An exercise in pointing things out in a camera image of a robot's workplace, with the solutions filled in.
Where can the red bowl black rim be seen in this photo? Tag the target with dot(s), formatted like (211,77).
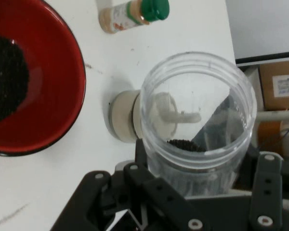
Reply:
(50,84)

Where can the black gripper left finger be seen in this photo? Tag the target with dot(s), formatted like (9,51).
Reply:
(159,192)

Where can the spice bottle green cap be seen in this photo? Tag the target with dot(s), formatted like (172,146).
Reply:
(115,16)

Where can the black seeds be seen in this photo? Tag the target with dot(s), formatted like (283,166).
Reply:
(4,77)
(185,144)

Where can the orange box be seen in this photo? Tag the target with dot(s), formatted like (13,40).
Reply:
(269,134)

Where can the cardboard box white label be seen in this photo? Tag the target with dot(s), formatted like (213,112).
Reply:
(267,96)

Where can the clear plastic jar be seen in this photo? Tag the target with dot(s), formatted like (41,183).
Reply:
(195,72)

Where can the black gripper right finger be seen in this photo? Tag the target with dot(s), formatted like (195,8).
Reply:
(267,192)

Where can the white frame bar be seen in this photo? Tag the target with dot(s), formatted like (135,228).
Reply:
(279,116)

